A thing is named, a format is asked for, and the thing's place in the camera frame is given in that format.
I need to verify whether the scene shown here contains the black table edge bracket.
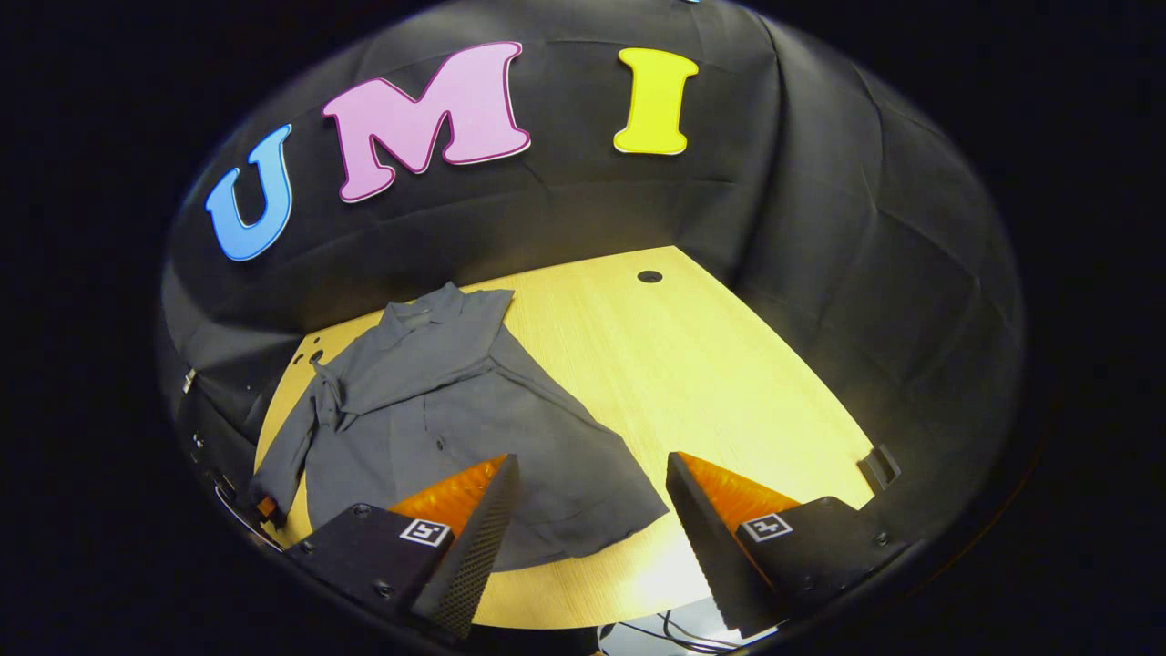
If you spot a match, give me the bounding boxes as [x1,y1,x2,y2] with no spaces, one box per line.
[858,445,903,493]

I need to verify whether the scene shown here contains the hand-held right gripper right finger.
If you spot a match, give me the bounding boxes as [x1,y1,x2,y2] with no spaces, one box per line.
[665,451,912,639]

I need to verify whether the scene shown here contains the black cable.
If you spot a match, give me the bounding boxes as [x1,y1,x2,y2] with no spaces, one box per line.
[597,610,784,655]

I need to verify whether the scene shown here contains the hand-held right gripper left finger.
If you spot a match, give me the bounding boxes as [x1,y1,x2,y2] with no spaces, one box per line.
[284,453,522,641]

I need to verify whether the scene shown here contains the grey long-sleeved shirt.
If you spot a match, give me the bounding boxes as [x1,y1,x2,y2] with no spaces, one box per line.
[251,282,670,573]

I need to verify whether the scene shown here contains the black backdrop cloth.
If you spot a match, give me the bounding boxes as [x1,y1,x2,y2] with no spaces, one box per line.
[159,0,1026,548]

